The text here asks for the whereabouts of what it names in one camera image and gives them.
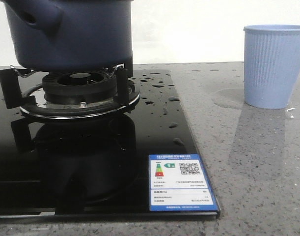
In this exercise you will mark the dark blue cooking pot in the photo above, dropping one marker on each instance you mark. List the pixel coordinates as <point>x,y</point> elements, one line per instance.
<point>70,35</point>

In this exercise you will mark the light blue ribbed cup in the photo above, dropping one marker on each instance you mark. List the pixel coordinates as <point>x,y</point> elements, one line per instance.
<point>271,64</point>

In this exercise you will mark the blue energy label sticker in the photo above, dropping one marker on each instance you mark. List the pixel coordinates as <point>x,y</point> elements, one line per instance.
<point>178,182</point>

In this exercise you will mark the black gas burner head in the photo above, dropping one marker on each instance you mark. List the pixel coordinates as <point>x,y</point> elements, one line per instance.
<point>73,88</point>

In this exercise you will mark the black glass gas stove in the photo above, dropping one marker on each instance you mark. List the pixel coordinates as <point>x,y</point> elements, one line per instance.
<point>95,168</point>

